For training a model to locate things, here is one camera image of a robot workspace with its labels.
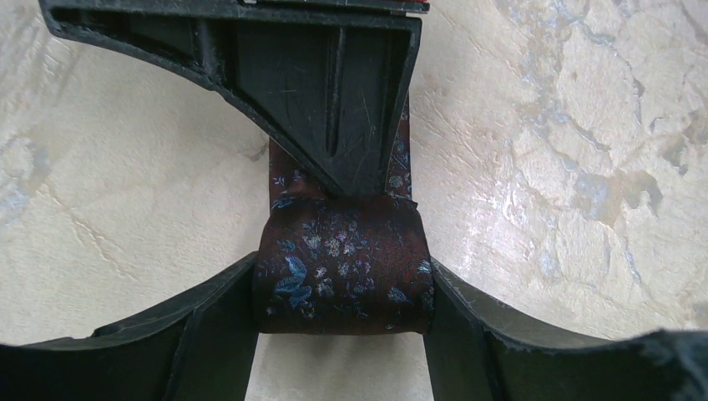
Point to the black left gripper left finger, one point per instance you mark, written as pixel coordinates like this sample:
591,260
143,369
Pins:
197,345

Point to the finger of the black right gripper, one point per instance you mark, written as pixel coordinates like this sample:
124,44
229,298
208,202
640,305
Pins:
326,80

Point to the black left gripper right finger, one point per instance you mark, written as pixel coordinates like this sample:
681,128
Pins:
479,348

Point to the maroon blue floral tie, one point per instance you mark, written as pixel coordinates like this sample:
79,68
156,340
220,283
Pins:
331,265

